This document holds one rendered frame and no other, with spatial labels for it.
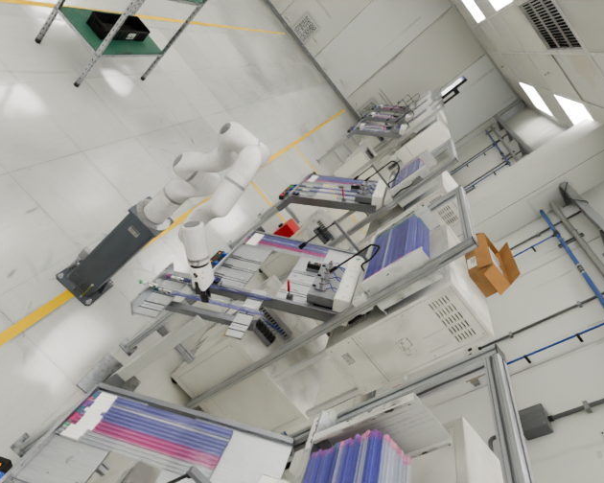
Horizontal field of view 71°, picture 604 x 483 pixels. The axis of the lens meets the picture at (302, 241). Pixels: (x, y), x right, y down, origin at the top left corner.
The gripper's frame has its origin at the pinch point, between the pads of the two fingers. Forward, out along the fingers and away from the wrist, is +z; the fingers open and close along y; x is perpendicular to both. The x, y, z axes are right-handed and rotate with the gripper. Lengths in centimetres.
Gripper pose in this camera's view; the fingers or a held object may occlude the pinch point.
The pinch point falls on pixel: (205, 296)
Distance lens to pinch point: 175.8
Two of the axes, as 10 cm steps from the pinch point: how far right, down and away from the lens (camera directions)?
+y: 2.3, -4.3, 8.7
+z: 0.7, 9.0, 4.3
